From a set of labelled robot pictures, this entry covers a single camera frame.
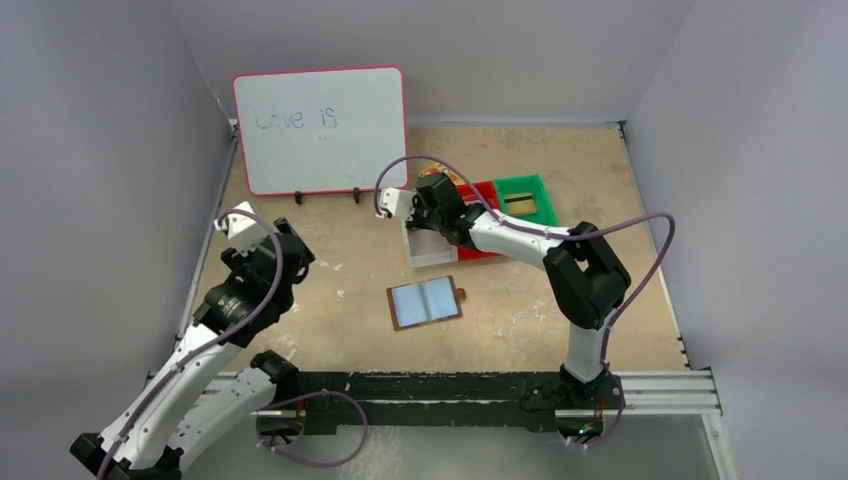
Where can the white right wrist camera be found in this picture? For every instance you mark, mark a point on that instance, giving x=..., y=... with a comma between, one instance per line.
x=395, y=203

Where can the red plastic bin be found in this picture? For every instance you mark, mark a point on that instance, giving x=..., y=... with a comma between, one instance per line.
x=488, y=191

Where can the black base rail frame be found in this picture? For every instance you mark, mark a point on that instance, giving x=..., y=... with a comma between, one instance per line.
x=319, y=402

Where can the green plastic bin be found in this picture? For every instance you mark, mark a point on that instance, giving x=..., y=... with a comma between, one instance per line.
x=529, y=183

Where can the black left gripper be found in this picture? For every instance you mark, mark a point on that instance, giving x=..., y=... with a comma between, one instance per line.
x=285, y=245

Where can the orange spiral notebook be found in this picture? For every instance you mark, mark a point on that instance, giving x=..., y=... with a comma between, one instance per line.
x=434, y=168

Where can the brown leather card holder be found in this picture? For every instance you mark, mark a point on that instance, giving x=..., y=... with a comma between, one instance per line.
x=426, y=302

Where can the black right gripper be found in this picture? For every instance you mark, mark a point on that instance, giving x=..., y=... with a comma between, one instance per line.
x=432, y=201

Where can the white board pink frame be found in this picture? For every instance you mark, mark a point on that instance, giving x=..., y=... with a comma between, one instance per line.
x=320, y=131

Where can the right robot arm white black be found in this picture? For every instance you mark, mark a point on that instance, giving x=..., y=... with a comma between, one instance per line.
x=587, y=279

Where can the gold card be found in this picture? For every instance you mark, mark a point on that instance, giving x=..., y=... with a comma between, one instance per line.
x=519, y=204

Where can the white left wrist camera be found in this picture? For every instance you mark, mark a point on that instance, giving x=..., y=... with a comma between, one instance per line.
x=241, y=228

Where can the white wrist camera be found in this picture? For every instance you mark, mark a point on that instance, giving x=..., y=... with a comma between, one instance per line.
x=241, y=228
x=395, y=203

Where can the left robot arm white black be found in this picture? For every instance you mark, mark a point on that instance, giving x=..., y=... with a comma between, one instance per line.
x=169, y=425

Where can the white plastic bin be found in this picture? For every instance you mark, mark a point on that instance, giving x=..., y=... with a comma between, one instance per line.
x=426, y=248

